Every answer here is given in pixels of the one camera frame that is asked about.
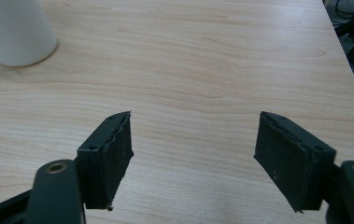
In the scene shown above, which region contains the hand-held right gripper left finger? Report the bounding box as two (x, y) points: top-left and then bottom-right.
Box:
(77, 110), (135, 212)

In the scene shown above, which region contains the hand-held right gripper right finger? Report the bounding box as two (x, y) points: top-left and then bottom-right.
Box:
(253, 111), (337, 214)

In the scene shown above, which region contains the black cable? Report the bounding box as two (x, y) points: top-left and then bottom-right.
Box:
(333, 0), (354, 20)

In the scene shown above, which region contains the white cup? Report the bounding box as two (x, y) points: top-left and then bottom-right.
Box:
(0, 0), (59, 68)

